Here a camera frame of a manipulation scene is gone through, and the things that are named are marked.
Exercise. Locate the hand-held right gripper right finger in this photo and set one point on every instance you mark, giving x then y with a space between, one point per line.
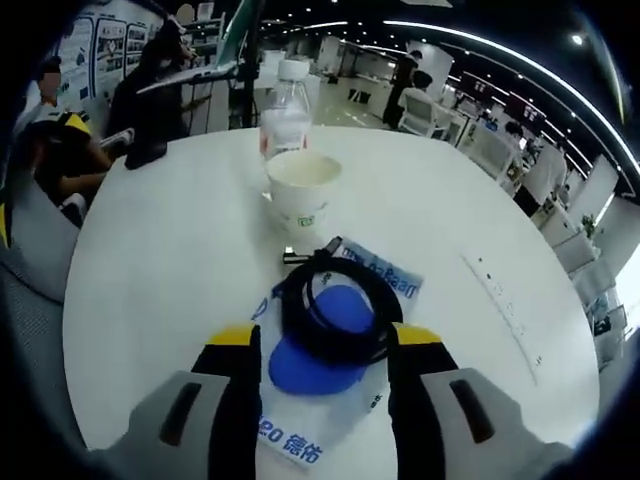
415 400

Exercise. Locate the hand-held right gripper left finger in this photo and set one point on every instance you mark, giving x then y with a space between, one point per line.
235 400

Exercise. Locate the black phone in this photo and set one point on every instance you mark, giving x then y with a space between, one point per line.
146 155

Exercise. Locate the clear bag with blue pad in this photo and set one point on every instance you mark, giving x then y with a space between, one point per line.
320 380

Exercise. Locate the white paper cup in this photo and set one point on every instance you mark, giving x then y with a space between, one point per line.
300 200

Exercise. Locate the clear plastic bottle white cap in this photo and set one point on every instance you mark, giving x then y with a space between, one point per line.
286 125

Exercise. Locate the group of white office chairs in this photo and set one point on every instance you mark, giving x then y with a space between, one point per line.
425 117

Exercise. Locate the grey mesh chair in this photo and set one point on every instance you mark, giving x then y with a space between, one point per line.
35 260

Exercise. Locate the white side desk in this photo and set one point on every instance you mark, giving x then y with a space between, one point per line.
190 75

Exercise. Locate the black tripod stand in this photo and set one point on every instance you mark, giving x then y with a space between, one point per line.
248 65

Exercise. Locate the green potted plant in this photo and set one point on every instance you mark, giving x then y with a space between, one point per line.
589 226

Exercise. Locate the wall poster board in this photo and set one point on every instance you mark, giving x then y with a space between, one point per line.
107 50

